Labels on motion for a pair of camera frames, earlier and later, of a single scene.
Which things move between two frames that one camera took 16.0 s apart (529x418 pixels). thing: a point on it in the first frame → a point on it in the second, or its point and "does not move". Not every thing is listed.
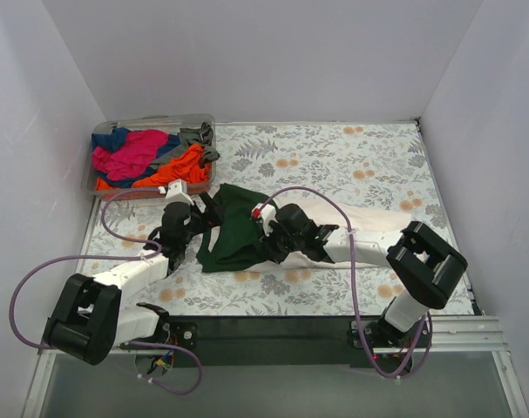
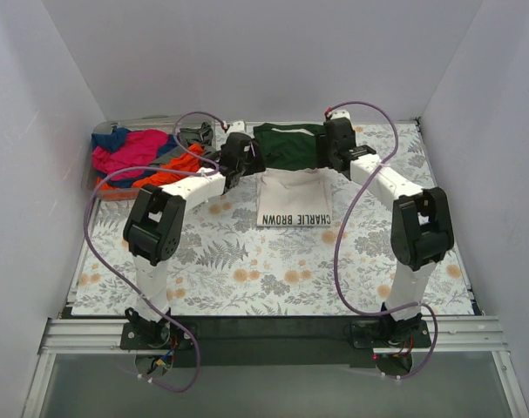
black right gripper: x=270 y=243 → x=323 y=145
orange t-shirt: x=188 y=167 does not move
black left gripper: x=199 y=215 → x=255 y=158
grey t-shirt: x=202 y=136 does not move
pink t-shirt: x=138 y=154 does not move
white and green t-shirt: x=231 y=239 → x=295 y=187
